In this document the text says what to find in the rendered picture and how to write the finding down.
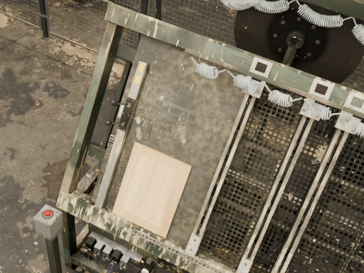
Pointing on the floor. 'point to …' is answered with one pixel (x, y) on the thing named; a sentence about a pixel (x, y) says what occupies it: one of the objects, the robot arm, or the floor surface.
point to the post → (53, 255)
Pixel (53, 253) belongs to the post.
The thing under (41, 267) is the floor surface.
